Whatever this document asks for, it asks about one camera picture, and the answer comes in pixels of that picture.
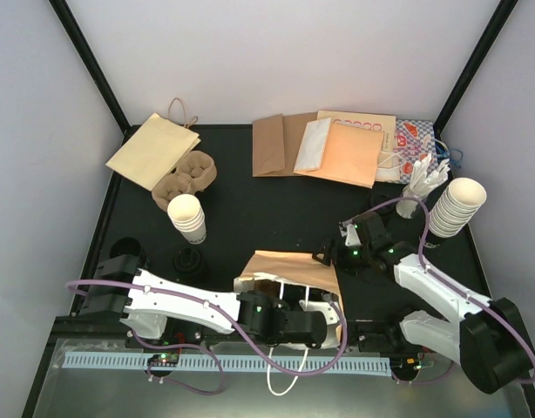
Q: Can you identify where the orange paper bag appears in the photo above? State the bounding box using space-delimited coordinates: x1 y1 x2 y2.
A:
299 121 384 188
234 250 342 348

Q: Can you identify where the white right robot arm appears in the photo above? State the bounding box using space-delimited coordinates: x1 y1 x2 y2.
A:
312 212 535 394

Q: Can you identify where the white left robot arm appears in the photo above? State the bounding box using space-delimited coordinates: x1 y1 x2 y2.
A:
79 254 338 349

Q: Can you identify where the stack of black cup lids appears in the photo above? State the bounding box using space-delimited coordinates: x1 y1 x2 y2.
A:
367 193 395 218

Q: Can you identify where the white paper bag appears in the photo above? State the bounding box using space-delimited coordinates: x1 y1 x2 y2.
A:
294 118 331 174

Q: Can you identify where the blue checkered paper bag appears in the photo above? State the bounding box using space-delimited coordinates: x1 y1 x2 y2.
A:
393 119 464 184

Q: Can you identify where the brown kraft paper bag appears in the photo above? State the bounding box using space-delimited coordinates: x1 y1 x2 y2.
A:
252 112 317 178

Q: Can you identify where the beige bag with red circles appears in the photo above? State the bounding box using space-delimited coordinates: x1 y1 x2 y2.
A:
317 111 396 133

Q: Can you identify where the stack of white paper cups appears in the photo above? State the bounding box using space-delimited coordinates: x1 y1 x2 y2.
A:
167 194 207 245

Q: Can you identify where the stack of pulp cup carriers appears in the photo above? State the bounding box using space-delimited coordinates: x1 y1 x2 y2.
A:
152 151 217 212

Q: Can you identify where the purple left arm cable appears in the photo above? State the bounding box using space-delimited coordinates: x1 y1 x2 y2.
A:
65 279 349 376

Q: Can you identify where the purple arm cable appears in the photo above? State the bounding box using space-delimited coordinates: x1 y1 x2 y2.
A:
65 279 349 376
354 196 535 385

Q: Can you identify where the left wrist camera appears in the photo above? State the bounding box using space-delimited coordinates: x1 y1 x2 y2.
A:
299 299 340 339

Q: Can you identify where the light blue cable duct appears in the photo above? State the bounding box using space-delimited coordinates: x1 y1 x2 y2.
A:
62 352 391 377

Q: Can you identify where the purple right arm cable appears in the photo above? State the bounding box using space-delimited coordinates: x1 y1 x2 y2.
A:
354 196 535 385

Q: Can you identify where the tan paper bag with handles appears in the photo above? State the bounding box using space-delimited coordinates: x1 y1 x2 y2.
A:
105 113 200 191

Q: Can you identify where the black frame post right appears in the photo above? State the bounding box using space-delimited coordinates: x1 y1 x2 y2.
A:
433 0 518 137

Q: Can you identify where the black frame post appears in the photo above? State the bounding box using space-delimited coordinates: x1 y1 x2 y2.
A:
49 0 131 134
433 0 518 137

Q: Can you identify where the black frame post left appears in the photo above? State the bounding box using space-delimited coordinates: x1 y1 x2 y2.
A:
49 0 131 134

